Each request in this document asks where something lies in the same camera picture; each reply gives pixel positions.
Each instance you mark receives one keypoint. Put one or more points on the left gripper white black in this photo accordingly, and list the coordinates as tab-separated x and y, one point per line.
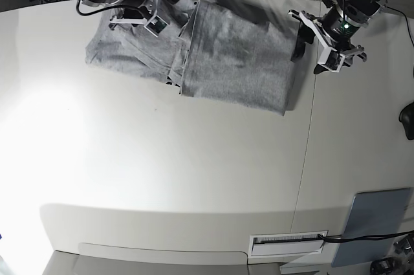
334	35

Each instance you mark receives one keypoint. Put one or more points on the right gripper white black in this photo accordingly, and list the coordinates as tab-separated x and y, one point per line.
147	13

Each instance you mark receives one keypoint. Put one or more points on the grey T-shirt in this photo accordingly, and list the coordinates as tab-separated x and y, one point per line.
227	50

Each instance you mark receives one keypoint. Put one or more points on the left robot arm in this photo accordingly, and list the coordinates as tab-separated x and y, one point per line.
357	12

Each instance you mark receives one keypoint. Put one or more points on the black computer mouse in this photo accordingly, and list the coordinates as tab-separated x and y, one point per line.
406	118

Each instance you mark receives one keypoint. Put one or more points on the grey-blue tablet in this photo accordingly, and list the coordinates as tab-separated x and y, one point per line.
372	213

